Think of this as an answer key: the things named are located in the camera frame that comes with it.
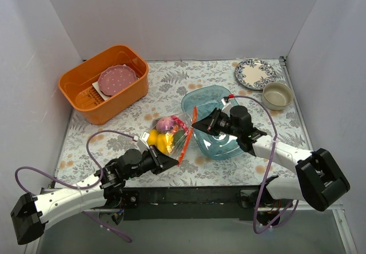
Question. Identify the floral table mat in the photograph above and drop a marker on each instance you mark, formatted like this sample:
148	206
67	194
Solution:
87	145

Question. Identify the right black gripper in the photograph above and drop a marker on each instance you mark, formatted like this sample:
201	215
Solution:
214	121

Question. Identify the teal glass tray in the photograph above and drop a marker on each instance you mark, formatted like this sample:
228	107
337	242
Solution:
206	100

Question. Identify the orange plastic bin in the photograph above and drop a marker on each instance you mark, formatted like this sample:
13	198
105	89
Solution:
76	84

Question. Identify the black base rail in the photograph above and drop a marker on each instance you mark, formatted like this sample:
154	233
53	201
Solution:
184	202

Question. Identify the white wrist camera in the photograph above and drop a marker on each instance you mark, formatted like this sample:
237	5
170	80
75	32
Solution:
142	142
227	105

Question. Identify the clear zip top bag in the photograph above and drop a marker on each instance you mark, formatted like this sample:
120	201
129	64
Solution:
189	118

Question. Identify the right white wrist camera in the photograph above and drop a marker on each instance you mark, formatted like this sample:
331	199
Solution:
227	105

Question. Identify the blue floral plate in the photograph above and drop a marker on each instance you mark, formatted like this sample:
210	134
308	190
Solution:
254	74

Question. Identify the dark purple fruit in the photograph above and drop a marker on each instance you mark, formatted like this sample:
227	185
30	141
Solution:
154	123

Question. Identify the yellow lemon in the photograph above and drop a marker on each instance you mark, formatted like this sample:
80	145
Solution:
152	139

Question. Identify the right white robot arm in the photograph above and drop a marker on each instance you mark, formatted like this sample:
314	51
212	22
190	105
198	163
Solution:
319	180

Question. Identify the beige ceramic bowl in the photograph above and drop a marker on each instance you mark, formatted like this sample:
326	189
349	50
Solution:
277	96

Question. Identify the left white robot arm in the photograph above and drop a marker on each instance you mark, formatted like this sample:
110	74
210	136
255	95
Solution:
32	214

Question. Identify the purple onion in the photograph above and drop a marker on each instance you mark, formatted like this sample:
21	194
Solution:
165	124

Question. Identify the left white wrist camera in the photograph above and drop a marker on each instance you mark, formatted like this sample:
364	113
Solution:
142	142

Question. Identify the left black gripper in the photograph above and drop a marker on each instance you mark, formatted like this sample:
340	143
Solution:
156	159

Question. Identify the white card in bin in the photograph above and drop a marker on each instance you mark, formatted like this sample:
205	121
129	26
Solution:
96	87

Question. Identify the red chili pepper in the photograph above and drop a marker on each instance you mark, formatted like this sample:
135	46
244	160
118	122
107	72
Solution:
180	123

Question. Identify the pink dotted plate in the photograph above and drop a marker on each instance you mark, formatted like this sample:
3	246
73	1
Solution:
115	79

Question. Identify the yellow bell pepper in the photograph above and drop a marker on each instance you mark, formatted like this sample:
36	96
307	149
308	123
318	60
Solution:
165	143

